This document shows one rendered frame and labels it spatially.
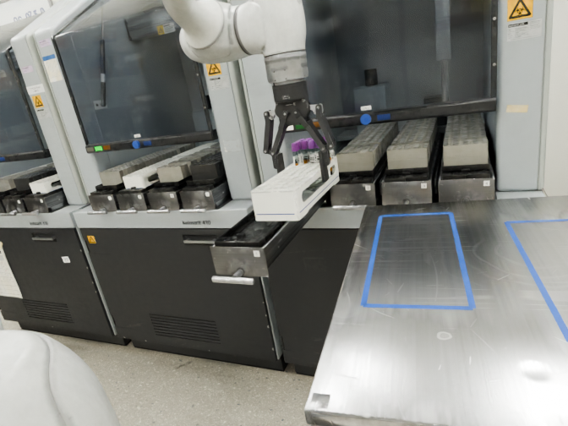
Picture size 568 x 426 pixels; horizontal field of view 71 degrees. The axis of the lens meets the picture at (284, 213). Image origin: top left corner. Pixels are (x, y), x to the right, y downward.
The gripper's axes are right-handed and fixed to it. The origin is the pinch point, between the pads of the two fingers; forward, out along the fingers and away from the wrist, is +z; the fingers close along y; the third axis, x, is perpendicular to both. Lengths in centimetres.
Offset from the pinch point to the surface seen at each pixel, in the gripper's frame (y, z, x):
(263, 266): -5.0, 15.5, -17.5
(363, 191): 7.6, 13.5, 25.4
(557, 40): 73, -16, 146
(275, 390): -33, 92, 21
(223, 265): -15.1, 15.8, -17.6
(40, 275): -154, 51, 24
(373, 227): 17.4, 9.8, -9.6
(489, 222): 38.6, 9.8, -7.0
